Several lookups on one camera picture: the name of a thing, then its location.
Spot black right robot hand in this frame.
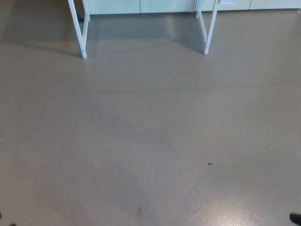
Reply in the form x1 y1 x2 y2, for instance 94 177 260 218
289 213 301 225

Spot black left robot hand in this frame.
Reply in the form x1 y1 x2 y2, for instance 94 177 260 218
0 211 17 226

